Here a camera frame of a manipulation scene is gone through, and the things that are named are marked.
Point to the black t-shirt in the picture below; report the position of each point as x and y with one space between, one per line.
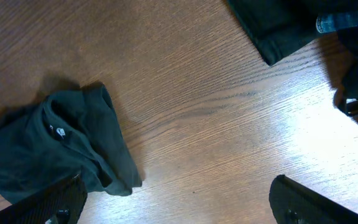
71 132

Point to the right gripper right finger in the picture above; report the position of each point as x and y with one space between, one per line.
293 203

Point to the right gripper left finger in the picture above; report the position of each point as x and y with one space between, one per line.
62 202

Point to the pile of black clothes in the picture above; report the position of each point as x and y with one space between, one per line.
281 27

